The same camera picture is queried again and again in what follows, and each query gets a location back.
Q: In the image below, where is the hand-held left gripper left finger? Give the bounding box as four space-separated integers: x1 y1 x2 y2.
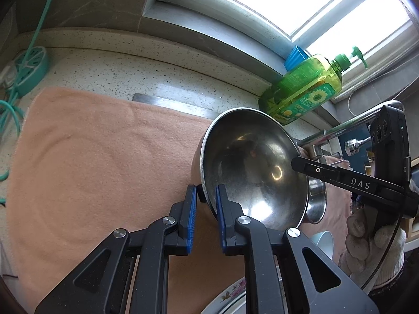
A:
34 185 199 314

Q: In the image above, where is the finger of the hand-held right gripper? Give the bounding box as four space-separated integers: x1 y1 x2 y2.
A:
291 156 419 219

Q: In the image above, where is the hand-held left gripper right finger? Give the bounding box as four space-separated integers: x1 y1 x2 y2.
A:
215 184 380 314

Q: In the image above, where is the small red steel bowl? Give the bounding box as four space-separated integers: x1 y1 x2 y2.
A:
304 175 328 225

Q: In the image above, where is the small pale blue bowl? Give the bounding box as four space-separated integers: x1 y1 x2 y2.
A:
309 231 334 262

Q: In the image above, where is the white plate pink sprig print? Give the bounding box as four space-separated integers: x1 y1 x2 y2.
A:
200 275 248 314

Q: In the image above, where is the large stainless steel bowl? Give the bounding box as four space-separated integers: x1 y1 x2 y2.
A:
199 107 310 231

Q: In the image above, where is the person's right hand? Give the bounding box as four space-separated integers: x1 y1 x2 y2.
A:
340 208 406 290

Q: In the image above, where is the chrome kitchen faucet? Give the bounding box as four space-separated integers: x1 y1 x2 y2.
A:
296 101 403 162

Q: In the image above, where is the pink towel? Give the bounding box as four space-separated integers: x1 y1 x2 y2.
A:
5 87 354 314

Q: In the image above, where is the green dish soap bottle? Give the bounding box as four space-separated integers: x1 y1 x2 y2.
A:
258 46 369 125

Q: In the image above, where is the blue ribbed cup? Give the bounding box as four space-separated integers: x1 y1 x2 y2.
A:
284 45 311 71

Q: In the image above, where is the white power plug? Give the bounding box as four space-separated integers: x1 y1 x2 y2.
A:
0 65 17 87

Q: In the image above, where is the teal round cable reel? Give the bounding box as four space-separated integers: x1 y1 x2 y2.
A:
13 46 49 97

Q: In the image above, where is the teal power cable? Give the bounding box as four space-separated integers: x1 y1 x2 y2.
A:
0 0 59 184

